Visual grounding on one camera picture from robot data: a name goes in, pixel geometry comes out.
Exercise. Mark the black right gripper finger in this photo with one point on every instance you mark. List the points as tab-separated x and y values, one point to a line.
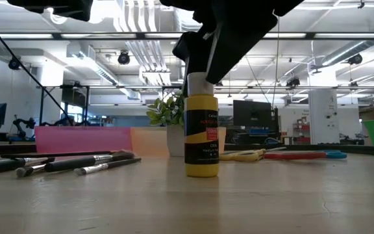
235	48
193	48

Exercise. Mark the yellow black paint bottle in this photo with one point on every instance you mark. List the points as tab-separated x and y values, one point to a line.
201	139

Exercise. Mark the red scissors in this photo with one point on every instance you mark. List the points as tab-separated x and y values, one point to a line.
294	155

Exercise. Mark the thin long black paintbrush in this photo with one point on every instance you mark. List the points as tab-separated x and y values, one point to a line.
57	154

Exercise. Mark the black fan paintbrush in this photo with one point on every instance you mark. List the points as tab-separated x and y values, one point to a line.
76	164

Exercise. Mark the black paintbrush silver ferrule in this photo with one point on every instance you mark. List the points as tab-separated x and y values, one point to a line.
31	170
109	165

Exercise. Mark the black background robot arm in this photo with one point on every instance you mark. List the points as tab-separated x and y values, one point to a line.
24	128

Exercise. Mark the black overhead crossbar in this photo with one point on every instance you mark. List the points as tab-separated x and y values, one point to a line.
109	35

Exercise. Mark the black computer monitor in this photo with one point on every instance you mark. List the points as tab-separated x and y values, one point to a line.
248	113

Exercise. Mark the black ceiling spotlight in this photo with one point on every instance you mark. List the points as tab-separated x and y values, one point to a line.
14	63
356	59
124	58

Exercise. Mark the black diagonal strut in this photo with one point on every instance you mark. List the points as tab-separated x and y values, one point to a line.
21	70

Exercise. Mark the green plant in white pot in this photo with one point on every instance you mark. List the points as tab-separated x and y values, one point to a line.
166	113

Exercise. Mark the orange plastic tray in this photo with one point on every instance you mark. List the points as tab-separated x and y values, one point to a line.
148	141

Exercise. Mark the pink plastic tray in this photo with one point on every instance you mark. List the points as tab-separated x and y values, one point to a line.
83	139

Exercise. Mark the black aluminium table frame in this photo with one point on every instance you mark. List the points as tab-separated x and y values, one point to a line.
5	149

